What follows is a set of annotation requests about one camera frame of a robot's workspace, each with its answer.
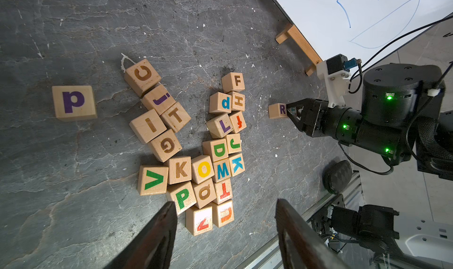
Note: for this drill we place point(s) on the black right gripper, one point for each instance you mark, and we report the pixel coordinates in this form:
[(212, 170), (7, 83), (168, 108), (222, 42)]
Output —
[(316, 118)]

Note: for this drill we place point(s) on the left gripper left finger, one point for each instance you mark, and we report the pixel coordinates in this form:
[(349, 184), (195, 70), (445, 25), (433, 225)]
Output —
[(152, 248)]

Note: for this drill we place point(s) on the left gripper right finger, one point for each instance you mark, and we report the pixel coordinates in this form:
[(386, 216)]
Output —
[(300, 246)]

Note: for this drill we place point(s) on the wooden block purple R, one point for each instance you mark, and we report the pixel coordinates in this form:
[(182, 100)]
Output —
[(277, 111)]

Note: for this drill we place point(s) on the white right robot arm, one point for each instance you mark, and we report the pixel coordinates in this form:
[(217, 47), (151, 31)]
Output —
[(394, 110)]

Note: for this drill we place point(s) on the wooden block red Z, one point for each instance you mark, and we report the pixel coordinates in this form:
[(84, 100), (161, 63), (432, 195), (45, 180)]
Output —
[(199, 221)]

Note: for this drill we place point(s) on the wooden block green P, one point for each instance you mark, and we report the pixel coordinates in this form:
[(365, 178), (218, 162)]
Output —
[(182, 195)]

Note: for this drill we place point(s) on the wooden block green V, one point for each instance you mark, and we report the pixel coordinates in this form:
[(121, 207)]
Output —
[(153, 180)]

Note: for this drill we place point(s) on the wooden block red f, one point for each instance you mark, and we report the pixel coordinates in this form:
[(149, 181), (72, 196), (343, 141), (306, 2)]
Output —
[(238, 121)]

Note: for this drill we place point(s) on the wooden block brown Q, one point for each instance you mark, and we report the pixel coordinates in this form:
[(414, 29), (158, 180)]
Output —
[(204, 193)]

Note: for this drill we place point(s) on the wooden block brown H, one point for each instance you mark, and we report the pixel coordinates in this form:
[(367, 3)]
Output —
[(238, 101)]

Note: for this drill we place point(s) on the wooden block orange U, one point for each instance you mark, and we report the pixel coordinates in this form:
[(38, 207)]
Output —
[(223, 213)]

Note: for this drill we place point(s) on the wooden block brown K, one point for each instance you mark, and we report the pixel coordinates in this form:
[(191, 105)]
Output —
[(180, 169)]

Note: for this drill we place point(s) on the wooden block green J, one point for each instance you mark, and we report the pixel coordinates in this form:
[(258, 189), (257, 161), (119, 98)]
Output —
[(234, 144)]

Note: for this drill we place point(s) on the wooden easel stand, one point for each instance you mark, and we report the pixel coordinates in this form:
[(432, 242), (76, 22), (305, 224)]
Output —
[(292, 32)]

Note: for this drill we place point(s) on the wooden block brown F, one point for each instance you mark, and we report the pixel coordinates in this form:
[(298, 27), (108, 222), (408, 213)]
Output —
[(233, 82)]

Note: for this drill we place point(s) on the wooden block blue K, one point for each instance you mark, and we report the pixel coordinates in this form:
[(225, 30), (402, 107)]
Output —
[(236, 164)]

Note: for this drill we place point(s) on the wooden block red T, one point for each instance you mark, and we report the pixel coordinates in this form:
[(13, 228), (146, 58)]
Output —
[(223, 191)]

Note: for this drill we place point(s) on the wooden block yellow O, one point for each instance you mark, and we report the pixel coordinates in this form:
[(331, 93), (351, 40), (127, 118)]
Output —
[(202, 168)]

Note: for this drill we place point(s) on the wooden block blue d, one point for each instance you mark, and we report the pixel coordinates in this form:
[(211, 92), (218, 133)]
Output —
[(220, 103)]

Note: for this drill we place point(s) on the wooden block purple L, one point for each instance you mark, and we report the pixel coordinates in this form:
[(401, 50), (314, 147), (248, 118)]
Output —
[(220, 126)]

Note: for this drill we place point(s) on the wooden block brown G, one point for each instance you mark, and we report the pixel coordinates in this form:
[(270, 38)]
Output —
[(165, 146)]

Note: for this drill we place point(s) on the wooden block green D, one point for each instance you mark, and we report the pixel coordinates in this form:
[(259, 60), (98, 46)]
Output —
[(216, 149)]

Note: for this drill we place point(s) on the wooden block blue M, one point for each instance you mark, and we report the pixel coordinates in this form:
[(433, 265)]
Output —
[(222, 170)]

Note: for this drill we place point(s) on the whiteboard with RED written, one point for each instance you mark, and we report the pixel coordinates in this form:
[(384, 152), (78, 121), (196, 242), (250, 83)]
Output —
[(365, 29)]

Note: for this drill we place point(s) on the wooden block brown I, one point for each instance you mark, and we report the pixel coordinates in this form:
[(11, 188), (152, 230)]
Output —
[(148, 126)]

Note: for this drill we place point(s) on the wooden block brown T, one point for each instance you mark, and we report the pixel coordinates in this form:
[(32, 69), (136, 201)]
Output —
[(176, 117)]

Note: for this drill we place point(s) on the wooden block purple j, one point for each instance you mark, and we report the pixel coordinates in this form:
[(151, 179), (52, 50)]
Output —
[(158, 99)]

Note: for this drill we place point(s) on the wooden block purple p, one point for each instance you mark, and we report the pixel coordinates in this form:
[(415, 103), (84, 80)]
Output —
[(74, 102)]

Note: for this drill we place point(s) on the wooden block brown C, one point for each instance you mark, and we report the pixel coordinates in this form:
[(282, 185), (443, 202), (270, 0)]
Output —
[(142, 77)]

